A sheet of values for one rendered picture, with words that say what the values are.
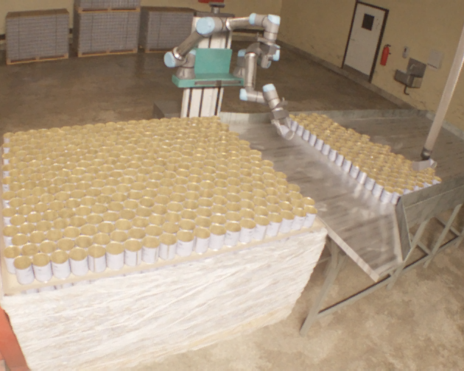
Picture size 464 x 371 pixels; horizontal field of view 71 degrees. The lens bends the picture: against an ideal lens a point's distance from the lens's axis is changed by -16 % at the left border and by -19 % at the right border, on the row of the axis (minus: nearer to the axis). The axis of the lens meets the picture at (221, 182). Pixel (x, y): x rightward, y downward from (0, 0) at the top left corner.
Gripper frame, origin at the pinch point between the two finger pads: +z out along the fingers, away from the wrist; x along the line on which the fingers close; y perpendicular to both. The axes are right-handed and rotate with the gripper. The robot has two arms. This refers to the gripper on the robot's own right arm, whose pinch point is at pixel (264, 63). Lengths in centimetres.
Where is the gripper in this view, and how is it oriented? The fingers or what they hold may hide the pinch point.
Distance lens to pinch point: 230.6
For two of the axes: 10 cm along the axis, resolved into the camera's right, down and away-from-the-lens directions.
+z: -1.7, 8.4, 5.1
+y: 9.1, -0.6, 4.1
